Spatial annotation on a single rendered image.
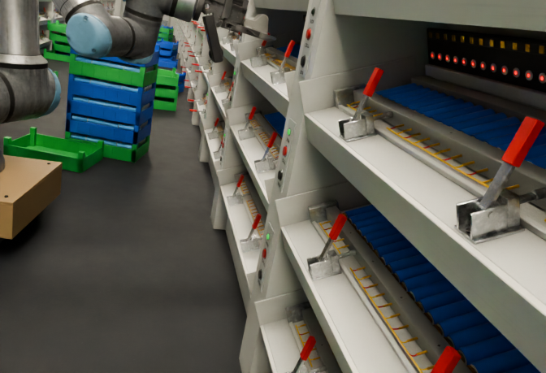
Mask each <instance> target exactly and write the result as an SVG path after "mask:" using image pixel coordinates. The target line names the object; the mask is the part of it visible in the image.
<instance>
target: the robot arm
mask: <svg viewBox="0 0 546 373"><path fill-rule="evenodd" d="M51 1H52V2H53V4H54V5H55V6H56V7H57V9H58V11H59V12H60V14H61V15H62V17H63V18H64V21H65V23H66V25H67V27H66V36H67V41H68V43H69V45H70V47H71V48H72V49H73V50H74V51H75V52H76V53H77V54H79V55H81V56H84V57H88V58H93V59H100V58H103V57H117V58H119V59H121V60H123V61H124V62H127V63H133V64H147V63H149V62H150V61H151V59H152V57H153V54H154V51H155V46H156V42H157V39H158V34H159V30H160V27H161V23H162V20H163V15H169V16H171V17H174V18H177V19H179V20H183V21H186V22H191V19H192V18H193V20H196V21H198V20H199V17H200V14H201V12H202V13H203V14H204V15H206V16H202V19H203V24H204V27H205V31H206V38H207V41H208V46H209V49H210V50H209V56H210V58H211V60H212V61H213V62H214V63H220V62H222V61H223V50H222V49H221V47H220V43H219V36H218V32H217V28H216V27H221V28H225V29H228V30H231V31H233V32H236V33H238V32H240V33H245V34H248V35H250V36H252V37H256V38H259V39H262V40H264V41H275V40H276V37H272V36H270V35H268V16H267V15H264V14H258V15H257V16H256V17H255V18H254V19H253V20H251V19H244V16H245V14H246V11H247V6H248V4H249V0H123V1H124V2H125V1H126V5H125V8H124V12H123V17H118V16H110V15H109V13H108V12H107V10H106V8H105V7H104V6H103V5H102V3H101V2H100V1H99V0H51ZM206 4H208V5H209V8H208V9H206V8H205V5H206ZM210 13H212V15H211V14H210ZM207 14H209V15H207ZM241 25H242V26H241ZM246 26H248V27H251V28H247V27H246ZM60 93H61V86H60V83H59V79H58V77H57V76H56V75H55V73H53V72H52V70H51V69H49V68H48V61H47V60H46V59H45V58H44V57H43V56H42V55H41V53H40V32H39V0H0V124H5V123H10V122H15V121H20V120H26V119H36V118H40V117H42V116H44V115H48V114H50V113H51V112H52V111H54V110H55V108H56V107H57V106H58V104H59V101H60V98H61V97H60Z"/></svg>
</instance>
